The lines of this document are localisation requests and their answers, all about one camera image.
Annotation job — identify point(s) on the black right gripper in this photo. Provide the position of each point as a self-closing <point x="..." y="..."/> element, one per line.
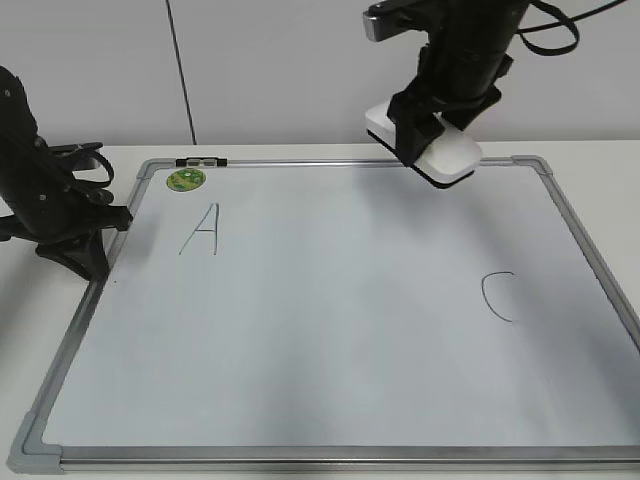
<point x="457" y="70"/>

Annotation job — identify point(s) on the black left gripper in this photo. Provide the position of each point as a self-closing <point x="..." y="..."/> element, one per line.
<point x="58" y="194"/>

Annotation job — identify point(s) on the white whiteboard eraser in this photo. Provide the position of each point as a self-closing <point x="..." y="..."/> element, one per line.
<point x="449" y="158"/>

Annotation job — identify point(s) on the green round magnet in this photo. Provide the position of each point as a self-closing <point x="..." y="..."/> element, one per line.
<point x="185" y="180"/>

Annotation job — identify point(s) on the white framed whiteboard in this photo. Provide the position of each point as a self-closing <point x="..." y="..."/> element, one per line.
<point x="309" y="315"/>

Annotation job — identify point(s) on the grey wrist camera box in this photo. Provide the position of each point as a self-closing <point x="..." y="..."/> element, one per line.
<point x="386" y="19"/>

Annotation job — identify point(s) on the black grey frame clip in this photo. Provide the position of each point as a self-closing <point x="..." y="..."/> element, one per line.
<point x="204" y="162"/>

